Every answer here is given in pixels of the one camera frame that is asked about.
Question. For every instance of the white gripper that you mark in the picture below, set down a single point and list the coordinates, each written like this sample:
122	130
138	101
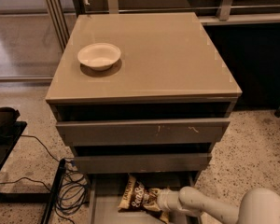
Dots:
163	199

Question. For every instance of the brown chip bag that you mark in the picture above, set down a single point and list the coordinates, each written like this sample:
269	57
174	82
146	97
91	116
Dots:
136	195

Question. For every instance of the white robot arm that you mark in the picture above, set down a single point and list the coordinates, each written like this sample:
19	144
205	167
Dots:
258	206

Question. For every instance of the grey middle drawer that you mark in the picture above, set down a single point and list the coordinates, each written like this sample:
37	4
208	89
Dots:
142	163

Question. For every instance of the grey drawer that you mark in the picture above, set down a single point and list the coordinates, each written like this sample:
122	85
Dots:
107	190
142	163
141	132

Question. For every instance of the grey bottom drawer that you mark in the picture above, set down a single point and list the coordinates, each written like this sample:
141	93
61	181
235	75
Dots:
107	190

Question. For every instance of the grey top drawer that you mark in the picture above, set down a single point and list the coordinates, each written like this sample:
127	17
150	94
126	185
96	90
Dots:
141	132

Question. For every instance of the grey drawer cabinet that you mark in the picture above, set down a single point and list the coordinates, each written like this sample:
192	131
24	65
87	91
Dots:
168	69

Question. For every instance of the dark bag on table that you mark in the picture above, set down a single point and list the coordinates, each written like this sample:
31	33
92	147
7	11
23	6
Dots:
8	116

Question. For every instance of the white paper bowl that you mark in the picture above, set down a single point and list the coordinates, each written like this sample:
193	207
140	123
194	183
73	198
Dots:
99	56

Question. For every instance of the metal railing frame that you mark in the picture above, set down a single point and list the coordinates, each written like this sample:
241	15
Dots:
210	12

